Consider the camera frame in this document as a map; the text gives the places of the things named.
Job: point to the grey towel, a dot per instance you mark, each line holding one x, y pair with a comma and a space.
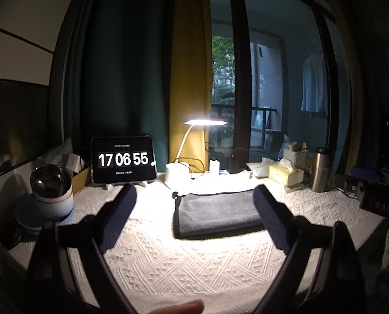
217, 212

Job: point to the cardboard box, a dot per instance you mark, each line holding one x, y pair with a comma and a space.
80, 180

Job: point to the black balcony railing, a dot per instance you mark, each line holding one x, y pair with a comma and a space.
247, 121

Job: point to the blue plate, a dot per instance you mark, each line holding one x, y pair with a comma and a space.
26, 217

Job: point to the crumpled white tissue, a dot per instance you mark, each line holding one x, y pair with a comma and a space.
260, 167

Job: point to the black box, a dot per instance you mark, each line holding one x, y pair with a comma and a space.
237, 163

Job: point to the white textured tablecloth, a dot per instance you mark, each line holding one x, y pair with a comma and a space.
188, 268

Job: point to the yellow curtain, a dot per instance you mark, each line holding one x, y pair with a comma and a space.
188, 72

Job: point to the black tablet clock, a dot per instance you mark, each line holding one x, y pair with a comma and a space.
123, 159

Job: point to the green curtain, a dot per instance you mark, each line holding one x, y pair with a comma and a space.
122, 65

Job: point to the yellow tissue box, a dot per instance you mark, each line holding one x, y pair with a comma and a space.
286, 175

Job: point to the white woven basket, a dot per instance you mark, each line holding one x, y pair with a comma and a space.
296, 158

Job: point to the hanging white shirt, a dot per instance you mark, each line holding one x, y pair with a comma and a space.
314, 85

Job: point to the person's left hand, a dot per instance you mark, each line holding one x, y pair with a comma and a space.
178, 308

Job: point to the small white box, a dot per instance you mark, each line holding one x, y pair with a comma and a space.
74, 163

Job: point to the small white charger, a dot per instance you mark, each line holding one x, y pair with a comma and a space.
214, 166

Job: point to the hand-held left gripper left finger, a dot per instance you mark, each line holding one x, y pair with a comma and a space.
119, 219

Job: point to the steel thermos bottle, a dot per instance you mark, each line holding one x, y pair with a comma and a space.
321, 170

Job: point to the white desk lamp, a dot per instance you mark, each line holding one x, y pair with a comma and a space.
178, 173

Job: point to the white tablet stand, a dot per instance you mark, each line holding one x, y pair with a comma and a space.
111, 185

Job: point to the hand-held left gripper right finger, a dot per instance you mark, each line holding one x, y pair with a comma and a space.
273, 219

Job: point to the clear plastic bag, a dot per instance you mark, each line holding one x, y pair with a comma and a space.
58, 153

